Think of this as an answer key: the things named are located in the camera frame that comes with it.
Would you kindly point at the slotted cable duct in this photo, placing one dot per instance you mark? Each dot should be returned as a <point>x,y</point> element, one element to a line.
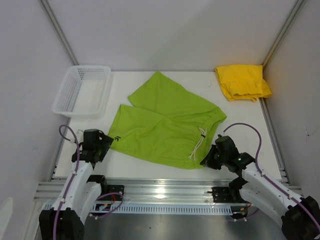
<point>130,208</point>

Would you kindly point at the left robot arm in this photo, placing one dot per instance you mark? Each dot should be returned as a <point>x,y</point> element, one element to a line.
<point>65,220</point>

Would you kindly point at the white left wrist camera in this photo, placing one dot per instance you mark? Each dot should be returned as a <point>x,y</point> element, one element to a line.
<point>77,136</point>

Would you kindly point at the yellow shorts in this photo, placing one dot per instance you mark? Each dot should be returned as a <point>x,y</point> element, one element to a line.
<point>242,82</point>

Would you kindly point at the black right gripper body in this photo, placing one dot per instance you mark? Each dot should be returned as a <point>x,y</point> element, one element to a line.
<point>221,159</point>

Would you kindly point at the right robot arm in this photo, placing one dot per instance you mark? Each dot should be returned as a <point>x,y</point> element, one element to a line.
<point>297,216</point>

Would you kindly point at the left frame post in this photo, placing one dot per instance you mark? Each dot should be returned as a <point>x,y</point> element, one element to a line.
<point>53,20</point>

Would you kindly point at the right frame post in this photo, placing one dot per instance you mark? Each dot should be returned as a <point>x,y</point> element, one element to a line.
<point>284,30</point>

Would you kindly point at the white plastic basket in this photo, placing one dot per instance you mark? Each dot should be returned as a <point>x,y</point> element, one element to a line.
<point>84,92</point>

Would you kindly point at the frame post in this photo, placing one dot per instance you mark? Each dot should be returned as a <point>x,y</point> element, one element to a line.
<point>284,30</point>
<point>53,20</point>

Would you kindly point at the aluminium mounting rail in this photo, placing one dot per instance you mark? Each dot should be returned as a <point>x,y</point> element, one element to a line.
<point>142,191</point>

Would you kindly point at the green shorts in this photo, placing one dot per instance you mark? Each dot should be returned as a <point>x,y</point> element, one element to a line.
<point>166,124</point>

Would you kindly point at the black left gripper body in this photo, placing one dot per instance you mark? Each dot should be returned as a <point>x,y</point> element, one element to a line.
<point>97,147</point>

